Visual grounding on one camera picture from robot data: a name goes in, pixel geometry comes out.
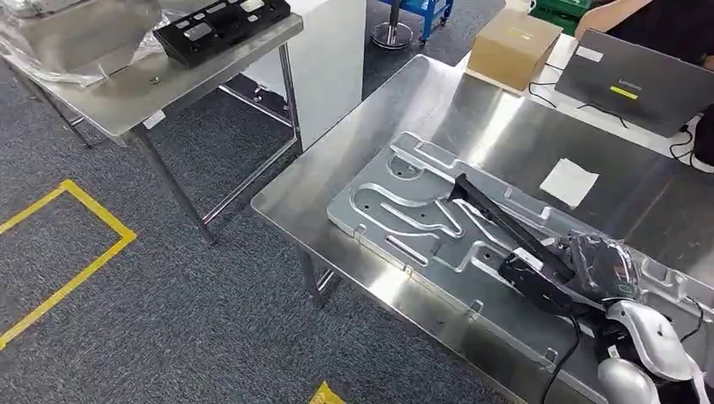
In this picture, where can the grey laptop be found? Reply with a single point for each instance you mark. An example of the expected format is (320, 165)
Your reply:
(641, 72)

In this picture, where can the cardboard box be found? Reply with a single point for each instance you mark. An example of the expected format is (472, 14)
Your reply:
(510, 50)

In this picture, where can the white paper sheet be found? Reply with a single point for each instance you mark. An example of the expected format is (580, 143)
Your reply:
(569, 183)

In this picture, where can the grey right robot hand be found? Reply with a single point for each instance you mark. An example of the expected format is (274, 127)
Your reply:
(602, 267)

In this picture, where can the stanchion with chrome base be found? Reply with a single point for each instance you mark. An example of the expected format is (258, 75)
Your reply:
(393, 34)

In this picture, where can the green plastic crate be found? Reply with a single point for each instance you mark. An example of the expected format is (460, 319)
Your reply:
(558, 11)

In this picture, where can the person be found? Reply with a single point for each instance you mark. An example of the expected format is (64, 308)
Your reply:
(669, 28)

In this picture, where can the plastic-wrapped metal part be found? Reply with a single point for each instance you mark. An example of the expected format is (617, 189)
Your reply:
(78, 39)

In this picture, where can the blue steel shelf rack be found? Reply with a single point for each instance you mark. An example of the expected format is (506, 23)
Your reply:
(429, 11)

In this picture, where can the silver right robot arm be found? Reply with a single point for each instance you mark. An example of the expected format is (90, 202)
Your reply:
(652, 334)

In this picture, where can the black rounded object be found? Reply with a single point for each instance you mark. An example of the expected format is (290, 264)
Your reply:
(705, 136)

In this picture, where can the small steel table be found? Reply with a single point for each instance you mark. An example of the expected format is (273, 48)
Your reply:
(139, 95)

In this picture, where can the stamped metal panel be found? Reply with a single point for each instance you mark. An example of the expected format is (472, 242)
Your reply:
(413, 223)

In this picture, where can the large steel table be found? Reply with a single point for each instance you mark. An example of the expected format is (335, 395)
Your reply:
(346, 167)

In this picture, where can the white cabinet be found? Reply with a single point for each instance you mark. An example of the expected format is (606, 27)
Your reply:
(329, 61)

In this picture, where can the black plastic plate with cutouts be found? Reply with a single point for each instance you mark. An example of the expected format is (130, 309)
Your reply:
(502, 217)
(223, 28)

